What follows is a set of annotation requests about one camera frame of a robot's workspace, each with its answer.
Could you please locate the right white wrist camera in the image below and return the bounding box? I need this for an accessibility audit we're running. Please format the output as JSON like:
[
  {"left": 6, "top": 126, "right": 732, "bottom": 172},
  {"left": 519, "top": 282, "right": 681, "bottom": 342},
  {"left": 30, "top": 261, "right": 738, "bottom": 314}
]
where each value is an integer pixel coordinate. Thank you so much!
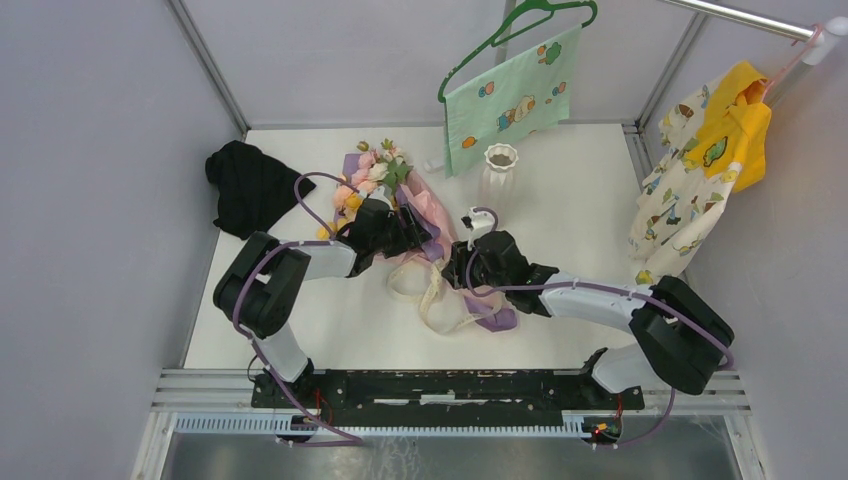
[{"left": 461, "top": 207, "right": 499, "bottom": 250}]

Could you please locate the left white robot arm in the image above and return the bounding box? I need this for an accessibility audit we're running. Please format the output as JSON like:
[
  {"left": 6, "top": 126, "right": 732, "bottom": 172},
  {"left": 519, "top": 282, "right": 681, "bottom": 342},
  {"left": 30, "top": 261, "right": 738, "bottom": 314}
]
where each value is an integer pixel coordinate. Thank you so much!
[{"left": 213, "top": 199, "right": 434, "bottom": 408}]

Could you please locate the pink clothes hanger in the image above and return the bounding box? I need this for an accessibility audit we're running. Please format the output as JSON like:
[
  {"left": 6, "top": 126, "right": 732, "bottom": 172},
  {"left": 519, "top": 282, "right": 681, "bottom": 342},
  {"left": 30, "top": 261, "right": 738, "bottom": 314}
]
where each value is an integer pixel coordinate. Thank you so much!
[{"left": 761, "top": 23, "right": 824, "bottom": 102}]

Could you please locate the green clothes hanger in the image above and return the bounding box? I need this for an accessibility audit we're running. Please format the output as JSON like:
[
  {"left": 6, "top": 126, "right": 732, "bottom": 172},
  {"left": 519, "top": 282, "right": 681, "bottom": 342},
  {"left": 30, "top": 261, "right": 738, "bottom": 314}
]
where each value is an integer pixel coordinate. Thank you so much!
[{"left": 437, "top": 0, "right": 599, "bottom": 105}]

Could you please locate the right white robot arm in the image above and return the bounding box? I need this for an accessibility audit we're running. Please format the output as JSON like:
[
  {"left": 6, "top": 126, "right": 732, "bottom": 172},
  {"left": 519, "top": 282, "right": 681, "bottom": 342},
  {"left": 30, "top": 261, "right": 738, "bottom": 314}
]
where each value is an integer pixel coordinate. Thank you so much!
[{"left": 441, "top": 231, "right": 735, "bottom": 408}]

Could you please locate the green cartoon print towel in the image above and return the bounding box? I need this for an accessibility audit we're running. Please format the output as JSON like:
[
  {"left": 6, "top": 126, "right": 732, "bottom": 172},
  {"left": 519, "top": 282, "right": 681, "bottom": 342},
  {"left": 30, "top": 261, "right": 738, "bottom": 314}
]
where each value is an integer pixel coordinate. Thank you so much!
[{"left": 444, "top": 26, "right": 582, "bottom": 178}]

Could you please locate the small circuit board with LED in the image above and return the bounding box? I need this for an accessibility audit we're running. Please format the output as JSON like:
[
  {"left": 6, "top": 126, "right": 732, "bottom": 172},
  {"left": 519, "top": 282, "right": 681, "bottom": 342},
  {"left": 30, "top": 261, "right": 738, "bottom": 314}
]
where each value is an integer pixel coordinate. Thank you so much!
[{"left": 590, "top": 424, "right": 616, "bottom": 444}]

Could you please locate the yellow cartoon print shirt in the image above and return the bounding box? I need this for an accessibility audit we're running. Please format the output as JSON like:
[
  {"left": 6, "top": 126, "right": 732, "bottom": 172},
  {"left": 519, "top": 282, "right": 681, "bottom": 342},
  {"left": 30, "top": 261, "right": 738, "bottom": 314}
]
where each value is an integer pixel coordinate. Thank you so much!
[{"left": 628, "top": 61, "right": 772, "bottom": 285}]

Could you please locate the pink purple flower bouquet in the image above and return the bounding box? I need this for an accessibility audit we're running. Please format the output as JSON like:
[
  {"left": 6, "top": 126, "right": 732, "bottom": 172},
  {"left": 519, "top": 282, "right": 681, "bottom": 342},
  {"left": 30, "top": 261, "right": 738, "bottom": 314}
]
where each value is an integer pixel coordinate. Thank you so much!
[{"left": 317, "top": 139, "right": 517, "bottom": 335}]

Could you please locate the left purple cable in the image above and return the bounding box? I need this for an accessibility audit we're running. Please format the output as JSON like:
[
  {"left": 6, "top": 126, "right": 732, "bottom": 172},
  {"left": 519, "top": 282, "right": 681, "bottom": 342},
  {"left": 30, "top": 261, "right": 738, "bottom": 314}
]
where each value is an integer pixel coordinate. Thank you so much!
[{"left": 231, "top": 172, "right": 366, "bottom": 448}]

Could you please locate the metal hanging rod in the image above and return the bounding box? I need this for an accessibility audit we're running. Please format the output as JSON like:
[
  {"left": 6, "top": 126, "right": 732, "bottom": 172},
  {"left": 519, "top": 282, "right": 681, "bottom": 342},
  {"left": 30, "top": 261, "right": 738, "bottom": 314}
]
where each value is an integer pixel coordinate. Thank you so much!
[{"left": 663, "top": 0, "right": 847, "bottom": 66}]

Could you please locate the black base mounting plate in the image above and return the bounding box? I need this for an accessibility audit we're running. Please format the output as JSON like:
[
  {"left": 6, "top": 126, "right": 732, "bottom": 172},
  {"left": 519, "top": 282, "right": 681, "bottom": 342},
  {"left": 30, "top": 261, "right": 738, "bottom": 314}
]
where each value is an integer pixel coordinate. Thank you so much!
[{"left": 289, "top": 369, "right": 645, "bottom": 428}]

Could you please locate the white slotted cable duct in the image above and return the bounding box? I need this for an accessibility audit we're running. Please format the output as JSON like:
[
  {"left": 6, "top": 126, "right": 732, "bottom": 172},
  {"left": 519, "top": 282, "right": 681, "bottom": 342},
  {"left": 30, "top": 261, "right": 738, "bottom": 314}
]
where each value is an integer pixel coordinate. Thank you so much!
[{"left": 173, "top": 411, "right": 624, "bottom": 439}]

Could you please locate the black cloth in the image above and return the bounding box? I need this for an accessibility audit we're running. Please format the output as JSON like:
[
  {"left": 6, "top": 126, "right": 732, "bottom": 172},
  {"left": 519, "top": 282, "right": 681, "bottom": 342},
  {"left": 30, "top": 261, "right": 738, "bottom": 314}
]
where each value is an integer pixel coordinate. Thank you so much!
[{"left": 205, "top": 140, "right": 316, "bottom": 240}]

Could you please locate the white ribbed vase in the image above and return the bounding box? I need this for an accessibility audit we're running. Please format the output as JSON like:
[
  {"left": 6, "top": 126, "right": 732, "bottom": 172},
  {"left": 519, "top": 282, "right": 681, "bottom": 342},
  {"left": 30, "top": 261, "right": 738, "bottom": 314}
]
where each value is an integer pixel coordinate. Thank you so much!
[{"left": 478, "top": 143, "right": 519, "bottom": 226}]

